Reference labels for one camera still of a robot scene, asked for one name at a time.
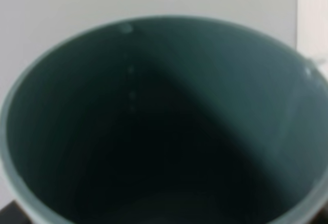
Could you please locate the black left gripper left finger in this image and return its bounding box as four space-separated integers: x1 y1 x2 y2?
0 201 32 224

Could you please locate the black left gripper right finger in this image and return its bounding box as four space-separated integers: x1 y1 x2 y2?
310 204 328 224

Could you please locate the teal plastic cup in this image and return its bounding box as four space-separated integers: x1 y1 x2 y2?
1 16 327 223

